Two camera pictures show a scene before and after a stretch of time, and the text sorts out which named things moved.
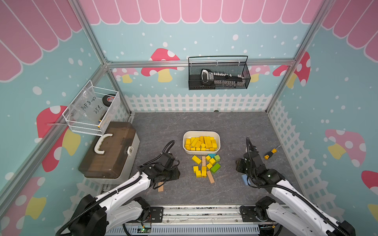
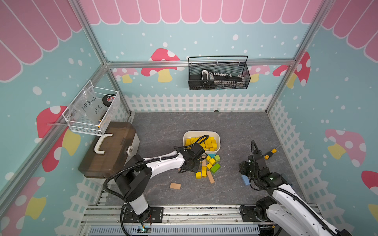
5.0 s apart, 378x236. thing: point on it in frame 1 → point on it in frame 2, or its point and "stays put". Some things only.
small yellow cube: x=214 y=144 stays put
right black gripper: x=239 y=164 stays put
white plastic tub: x=202 y=142 stays put
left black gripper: x=175 y=174 → x=195 y=169
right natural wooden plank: x=210 y=176 stays put
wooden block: x=160 y=189 → x=175 y=186
